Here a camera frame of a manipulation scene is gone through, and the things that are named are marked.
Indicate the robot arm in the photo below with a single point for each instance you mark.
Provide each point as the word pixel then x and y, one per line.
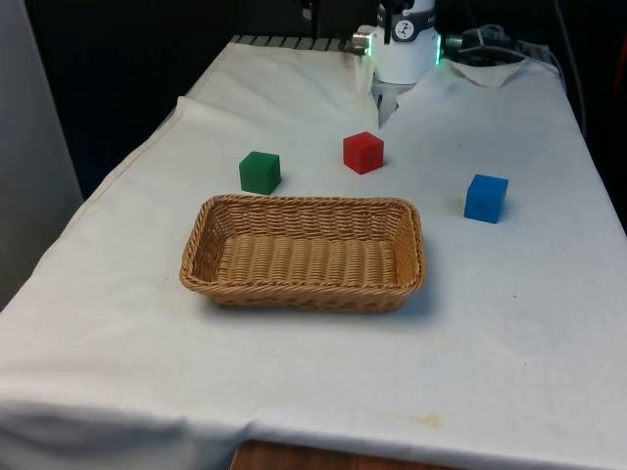
pixel 404 59

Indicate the red cube block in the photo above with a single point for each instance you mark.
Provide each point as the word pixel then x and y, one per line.
pixel 361 152

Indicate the blue cube block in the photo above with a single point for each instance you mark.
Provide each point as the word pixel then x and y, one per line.
pixel 485 198

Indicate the green cube block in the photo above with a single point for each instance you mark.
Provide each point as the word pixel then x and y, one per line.
pixel 259 172

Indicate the wicker basket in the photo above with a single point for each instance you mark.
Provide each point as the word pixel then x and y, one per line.
pixel 303 254

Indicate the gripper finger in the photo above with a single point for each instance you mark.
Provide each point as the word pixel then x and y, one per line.
pixel 388 24

